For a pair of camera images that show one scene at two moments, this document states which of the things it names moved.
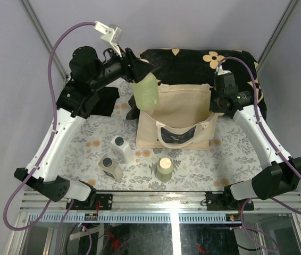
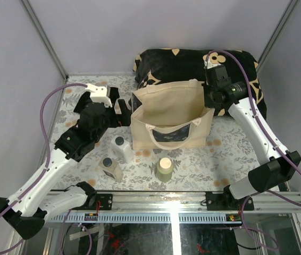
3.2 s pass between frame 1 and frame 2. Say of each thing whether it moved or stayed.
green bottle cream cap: stayed
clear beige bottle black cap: stayed
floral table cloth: stayed
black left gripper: moved
